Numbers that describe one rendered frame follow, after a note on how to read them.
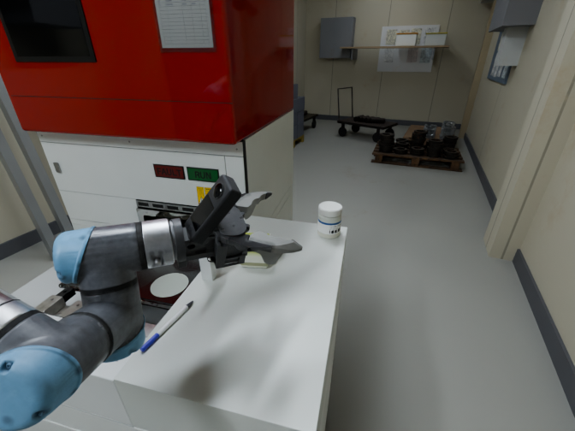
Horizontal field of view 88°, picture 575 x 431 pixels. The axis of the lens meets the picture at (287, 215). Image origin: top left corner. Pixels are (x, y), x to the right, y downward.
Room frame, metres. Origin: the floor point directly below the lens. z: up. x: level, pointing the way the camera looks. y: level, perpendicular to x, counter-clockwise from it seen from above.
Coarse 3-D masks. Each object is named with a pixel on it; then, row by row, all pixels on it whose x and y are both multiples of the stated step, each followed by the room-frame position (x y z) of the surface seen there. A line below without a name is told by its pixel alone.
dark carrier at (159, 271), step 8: (176, 264) 0.73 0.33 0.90; (192, 264) 0.73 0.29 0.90; (144, 272) 0.69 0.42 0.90; (152, 272) 0.69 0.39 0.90; (160, 272) 0.69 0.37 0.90; (168, 272) 0.69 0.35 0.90; (176, 272) 0.69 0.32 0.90; (184, 272) 0.69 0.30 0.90; (192, 272) 0.69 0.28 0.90; (144, 280) 0.66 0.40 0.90; (152, 280) 0.66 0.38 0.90; (192, 280) 0.66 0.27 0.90; (144, 288) 0.62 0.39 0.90; (144, 296) 0.59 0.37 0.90; (152, 296) 0.59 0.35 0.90; (176, 296) 0.59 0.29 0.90
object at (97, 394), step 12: (120, 360) 0.36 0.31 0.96; (96, 372) 0.34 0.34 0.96; (108, 372) 0.34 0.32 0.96; (84, 384) 0.34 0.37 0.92; (96, 384) 0.33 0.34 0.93; (108, 384) 0.33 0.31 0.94; (72, 396) 0.35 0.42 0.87; (84, 396) 0.35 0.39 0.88; (96, 396) 0.34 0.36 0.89; (108, 396) 0.33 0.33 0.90; (120, 396) 0.32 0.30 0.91; (84, 408) 0.35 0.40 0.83; (96, 408) 0.34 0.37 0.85; (108, 408) 0.33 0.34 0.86; (120, 408) 0.33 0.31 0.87; (120, 420) 0.33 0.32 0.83
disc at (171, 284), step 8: (160, 280) 0.66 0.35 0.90; (168, 280) 0.66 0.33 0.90; (176, 280) 0.66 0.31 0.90; (184, 280) 0.66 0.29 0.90; (152, 288) 0.62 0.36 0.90; (160, 288) 0.62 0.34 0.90; (168, 288) 0.62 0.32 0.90; (176, 288) 0.62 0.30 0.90; (184, 288) 0.62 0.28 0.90; (160, 296) 0.59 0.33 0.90; (168, 296) 0.59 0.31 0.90
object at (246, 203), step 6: (252, 192) 0.53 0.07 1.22; (258, 192) 0.53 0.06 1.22; (264, 192) 0.54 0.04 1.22; (270, 192) 0.55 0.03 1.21; (240, 198) 0.51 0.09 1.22; (246, 198) 0.51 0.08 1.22; (252, 198) 0.51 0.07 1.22; (258, 198) 0.52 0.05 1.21; (264, 198) 0.54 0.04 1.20; (234, 204) 0.49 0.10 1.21; (240, 204) 0.49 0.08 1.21; (246, 204) 0.49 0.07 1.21; (252, 204) 0.51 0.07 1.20; (240, 210) 0.49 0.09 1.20; (246, 210) 0.49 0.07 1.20; (252, 210) 0.54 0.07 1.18; (246, 216) 0.53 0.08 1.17
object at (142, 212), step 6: (138, 210) 1.03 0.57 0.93; (144, 210) 1.02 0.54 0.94; (150, 210) 1.01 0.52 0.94; (156, 210) 1.01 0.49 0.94; (162, 210) 1.01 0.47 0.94; (168, 210) 1.01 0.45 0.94; (138, 216) 1.03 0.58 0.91; (144, 216) 1.03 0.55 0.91; (162, 216) 1.00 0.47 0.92; (168, 216) 0.99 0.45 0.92; (174, 216) 0.99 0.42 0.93; (180, 216) 0.98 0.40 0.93; (186, 216) 0.97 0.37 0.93
